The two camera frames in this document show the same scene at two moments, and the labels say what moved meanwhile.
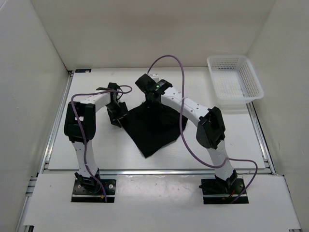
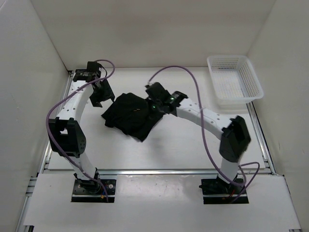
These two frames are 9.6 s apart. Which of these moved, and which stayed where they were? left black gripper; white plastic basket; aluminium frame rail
Moved: left black gripper
Stayed: white plastic basket; aluminium frame rail
